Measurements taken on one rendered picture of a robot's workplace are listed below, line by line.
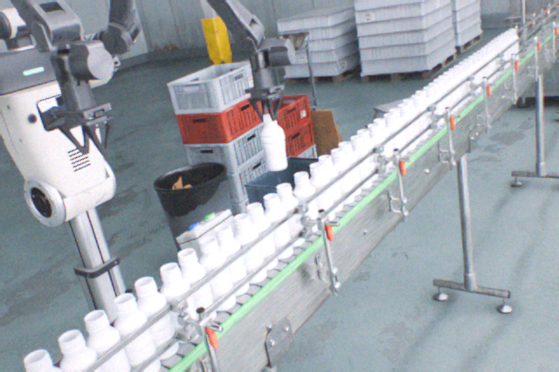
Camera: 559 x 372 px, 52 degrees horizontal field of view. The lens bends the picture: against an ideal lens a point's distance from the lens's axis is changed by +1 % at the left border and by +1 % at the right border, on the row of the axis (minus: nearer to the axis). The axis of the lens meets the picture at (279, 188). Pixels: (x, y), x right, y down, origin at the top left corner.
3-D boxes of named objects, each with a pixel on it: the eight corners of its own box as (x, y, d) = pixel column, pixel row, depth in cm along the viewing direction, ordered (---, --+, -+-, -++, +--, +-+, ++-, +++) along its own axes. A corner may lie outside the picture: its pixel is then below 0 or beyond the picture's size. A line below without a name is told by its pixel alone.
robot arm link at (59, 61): (66, 47, 112) (41, 52, 107) (88, 44, 108) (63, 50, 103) (77, 82, 114) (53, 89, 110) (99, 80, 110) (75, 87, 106)
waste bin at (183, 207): (216, 292, 334) (191, 192, 311) (163, 279, 360) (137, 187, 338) (261, 255, 367) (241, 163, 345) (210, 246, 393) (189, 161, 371)
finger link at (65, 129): (87, 161, 112) (73, 114, 109) (65, 159, 116) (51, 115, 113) (114, 149, 117) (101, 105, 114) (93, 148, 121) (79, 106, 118)
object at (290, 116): (276, 141, 448) (272, 114, 440) (236, 141, 471) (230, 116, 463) (313, 119, 495) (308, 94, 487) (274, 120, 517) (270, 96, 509)
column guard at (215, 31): (225, 74, 1131) (213, 17, 1092) (210, 75, 1154) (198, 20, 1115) (238, 70, 1160) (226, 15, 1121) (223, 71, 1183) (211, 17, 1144)
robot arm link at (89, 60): (67, 14, 110) (28, 23, 104) (106, 7, 104) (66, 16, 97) (87, 75, 115) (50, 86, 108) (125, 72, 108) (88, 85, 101)
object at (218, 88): (221, 112, 375) (214, 79, 367) (173, 114, 395) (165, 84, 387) (265, 89, 424) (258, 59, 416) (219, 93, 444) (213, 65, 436)
